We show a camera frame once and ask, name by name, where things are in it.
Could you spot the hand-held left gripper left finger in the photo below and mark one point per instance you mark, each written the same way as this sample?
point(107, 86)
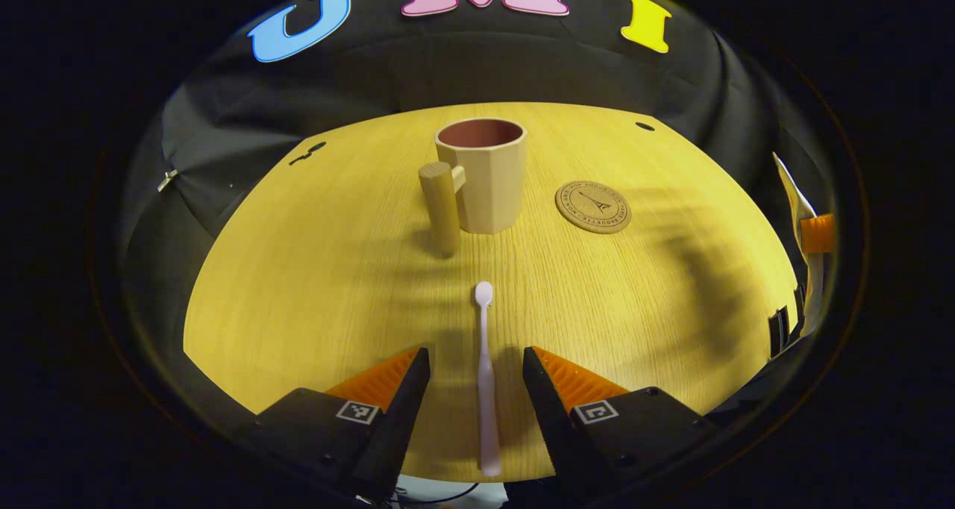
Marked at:
point(399, 427)

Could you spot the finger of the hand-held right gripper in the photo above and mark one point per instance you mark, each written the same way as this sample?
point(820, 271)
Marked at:
point(818, 234)

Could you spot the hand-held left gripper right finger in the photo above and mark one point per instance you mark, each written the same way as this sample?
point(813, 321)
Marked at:
point(552, 427)

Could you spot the white toothpaste tube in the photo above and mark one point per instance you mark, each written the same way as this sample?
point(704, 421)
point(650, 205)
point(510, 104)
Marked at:
point(791, 188)

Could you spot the pale pink toothbrush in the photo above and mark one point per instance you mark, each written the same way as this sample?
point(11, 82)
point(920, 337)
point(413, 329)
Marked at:
point(486, 389)

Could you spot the round cork coaster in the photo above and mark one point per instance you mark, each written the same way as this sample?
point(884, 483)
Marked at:
point(593, 207)

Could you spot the yellow wooden desktop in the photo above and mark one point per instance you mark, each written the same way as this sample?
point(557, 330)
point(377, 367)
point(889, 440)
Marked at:
point(336, 285)

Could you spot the black table edge clamp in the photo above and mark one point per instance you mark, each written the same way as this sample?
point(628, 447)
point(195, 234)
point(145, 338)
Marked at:
point(800, 304)
point(779, 332)

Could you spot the silver backdrop clip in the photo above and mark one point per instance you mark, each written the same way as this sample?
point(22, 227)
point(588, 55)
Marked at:
point(167, 180)

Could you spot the black backdrop cloth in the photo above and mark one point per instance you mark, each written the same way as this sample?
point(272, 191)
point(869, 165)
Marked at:
point(448, 76)

